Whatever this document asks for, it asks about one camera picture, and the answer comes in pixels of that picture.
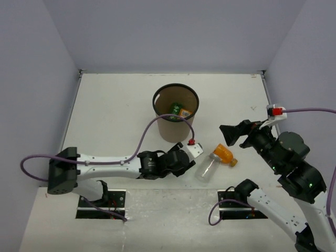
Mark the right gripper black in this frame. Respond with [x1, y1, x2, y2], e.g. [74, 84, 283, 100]
[219, 117, 282, 171]

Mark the clear plastic bottle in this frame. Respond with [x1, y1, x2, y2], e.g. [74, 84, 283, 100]
[195, 153, 221, 183]

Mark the orange bottle with label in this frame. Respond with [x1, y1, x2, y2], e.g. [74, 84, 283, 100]
[179, 109, 192, 118]

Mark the green bottle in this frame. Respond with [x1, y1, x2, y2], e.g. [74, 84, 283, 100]
[169, 102, 183, 120]

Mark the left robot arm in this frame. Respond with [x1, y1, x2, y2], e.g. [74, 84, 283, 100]
[47, 142, 203, 207]

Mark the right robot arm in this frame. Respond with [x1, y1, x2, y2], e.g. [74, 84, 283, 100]
[219, 120, 335, 251]

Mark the brown cardboard bin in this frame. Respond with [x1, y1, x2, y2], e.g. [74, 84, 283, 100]
[152, 83, 200, 143]

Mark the orange bottle near clear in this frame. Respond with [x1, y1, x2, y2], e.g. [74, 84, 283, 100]
[213, 144, 238, 167]

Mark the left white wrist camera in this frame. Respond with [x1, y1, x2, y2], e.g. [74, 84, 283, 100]
[186, 143, 204, 160]

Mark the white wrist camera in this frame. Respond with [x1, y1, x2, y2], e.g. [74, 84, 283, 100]
[259, 104, 287, 129]
[186, 143, 204, 160]

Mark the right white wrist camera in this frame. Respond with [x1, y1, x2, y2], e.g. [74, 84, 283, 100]
[259, 104, 287, 129]

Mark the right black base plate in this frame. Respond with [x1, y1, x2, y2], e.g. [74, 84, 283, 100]
[218, 202, 267, 220]

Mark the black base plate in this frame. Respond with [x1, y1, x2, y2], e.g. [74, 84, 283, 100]
[218, 202, 267, 220]
[76, 190, 126, 220]

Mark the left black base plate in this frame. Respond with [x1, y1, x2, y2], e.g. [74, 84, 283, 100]
[76, 190, 126, 220]

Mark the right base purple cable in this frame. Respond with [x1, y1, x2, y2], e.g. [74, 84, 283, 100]
[207, 198, 253, 226]

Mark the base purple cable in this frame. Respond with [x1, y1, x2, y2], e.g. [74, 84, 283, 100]
[82, 198, 128, 223]
[207, 198, 253, 226]

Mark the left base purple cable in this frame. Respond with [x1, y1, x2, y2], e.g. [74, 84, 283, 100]
[82, 198, 128, 223]

